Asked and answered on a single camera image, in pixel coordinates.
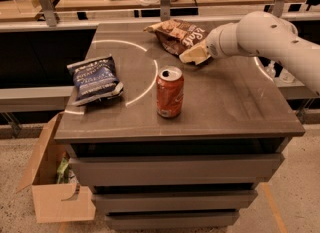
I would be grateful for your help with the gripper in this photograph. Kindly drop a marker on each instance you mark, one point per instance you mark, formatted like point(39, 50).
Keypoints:
point(216, 45)

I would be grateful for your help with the brown chip bag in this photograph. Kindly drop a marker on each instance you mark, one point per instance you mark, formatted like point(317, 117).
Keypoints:
point(176, 36)

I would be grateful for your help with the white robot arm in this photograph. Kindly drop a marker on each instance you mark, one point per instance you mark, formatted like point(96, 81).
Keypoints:
point(260, 34)

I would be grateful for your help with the blue chip bag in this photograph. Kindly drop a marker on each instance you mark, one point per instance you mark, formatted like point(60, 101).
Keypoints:
point(95, 79)

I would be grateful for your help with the green bag in box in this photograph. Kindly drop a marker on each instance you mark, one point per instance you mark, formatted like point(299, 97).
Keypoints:
point(63, 171)

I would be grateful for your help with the orange soda can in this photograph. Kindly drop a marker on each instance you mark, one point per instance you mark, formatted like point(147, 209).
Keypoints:
point(170, 87)

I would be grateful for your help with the clear plastic bottle left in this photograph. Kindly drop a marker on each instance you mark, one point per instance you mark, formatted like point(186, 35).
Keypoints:
point(270, 69)

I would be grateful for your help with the clear plastic bottle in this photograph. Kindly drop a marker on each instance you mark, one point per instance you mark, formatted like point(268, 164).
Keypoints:
point(286, 77)
point(270, 69)

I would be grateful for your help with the clear plastic bottle right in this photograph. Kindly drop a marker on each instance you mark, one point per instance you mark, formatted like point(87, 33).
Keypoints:
point(286, 77)

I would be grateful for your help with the grey drawer cabinet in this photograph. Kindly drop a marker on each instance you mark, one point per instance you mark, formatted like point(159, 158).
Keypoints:
point(200, 168)

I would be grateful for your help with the open cardboard box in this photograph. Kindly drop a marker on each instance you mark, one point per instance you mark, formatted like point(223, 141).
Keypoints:
point(53, 202)

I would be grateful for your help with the metal bracket middle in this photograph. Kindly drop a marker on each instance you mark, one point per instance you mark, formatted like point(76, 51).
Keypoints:
point(164, 10)

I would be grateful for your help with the metal bracket left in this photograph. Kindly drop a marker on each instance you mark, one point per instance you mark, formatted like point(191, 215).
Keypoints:
point(49, 12)

